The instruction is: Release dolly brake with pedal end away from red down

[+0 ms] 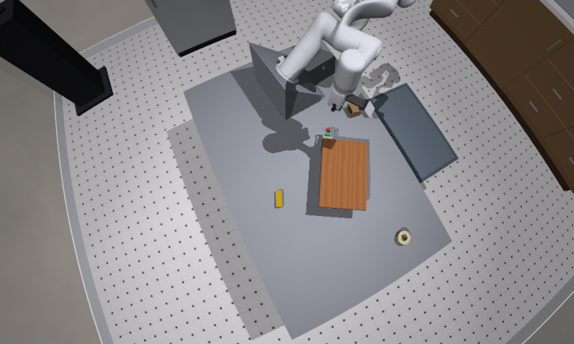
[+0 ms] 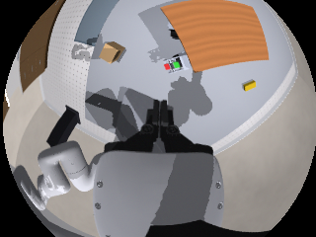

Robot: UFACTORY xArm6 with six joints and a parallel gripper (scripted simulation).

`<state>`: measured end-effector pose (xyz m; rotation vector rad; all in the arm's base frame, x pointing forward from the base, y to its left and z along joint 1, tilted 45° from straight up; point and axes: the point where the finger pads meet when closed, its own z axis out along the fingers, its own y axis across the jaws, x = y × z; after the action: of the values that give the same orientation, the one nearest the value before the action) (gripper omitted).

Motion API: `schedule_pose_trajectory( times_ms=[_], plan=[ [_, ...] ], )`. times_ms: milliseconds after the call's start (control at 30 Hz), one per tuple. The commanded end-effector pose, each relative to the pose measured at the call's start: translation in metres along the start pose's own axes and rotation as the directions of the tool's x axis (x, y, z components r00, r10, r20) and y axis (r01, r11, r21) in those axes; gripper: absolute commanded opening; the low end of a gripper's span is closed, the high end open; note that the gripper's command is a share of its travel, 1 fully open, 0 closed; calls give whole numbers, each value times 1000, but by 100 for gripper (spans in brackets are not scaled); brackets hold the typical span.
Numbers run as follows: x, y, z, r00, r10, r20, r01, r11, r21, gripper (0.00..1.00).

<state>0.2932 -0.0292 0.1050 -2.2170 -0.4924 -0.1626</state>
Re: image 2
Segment brown cardboard box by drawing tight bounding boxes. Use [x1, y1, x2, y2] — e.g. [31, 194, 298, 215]
[99, 41, 125, 64]

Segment yellow rectangular block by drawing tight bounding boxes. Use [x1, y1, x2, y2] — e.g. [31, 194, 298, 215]
[243, 81, 256, 91]

